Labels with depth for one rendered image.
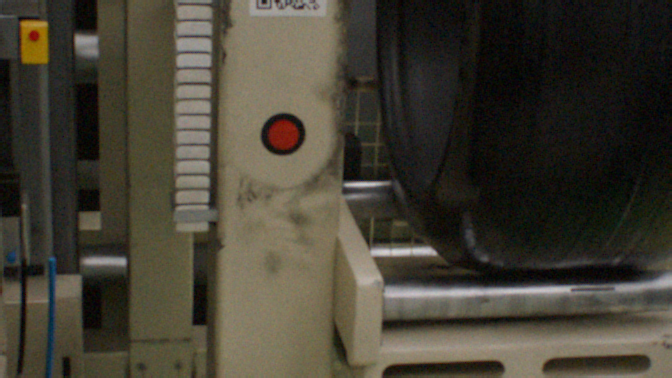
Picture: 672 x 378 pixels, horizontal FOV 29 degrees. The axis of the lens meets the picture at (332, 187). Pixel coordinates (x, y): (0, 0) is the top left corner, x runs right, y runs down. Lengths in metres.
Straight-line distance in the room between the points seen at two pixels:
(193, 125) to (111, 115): 0.78
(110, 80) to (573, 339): 0.96
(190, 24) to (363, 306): 0.32
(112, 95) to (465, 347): 0.91
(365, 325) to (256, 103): 0.25
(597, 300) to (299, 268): 0.31
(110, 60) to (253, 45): 0.79
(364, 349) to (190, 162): 0.26
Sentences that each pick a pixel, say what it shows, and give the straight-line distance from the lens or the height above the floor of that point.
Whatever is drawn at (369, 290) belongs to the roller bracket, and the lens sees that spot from 1.29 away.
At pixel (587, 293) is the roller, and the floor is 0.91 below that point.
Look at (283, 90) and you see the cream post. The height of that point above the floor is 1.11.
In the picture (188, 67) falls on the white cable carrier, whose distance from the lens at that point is 1.33.
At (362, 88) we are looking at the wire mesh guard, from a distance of 1.77.
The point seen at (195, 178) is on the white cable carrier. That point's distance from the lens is 1.35.
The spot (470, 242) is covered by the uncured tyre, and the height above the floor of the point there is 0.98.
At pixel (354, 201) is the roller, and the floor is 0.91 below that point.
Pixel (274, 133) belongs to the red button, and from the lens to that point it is 1.33.
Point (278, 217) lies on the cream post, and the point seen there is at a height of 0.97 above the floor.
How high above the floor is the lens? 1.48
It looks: 21 degrees down
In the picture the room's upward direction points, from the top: 3 degrees clockwise
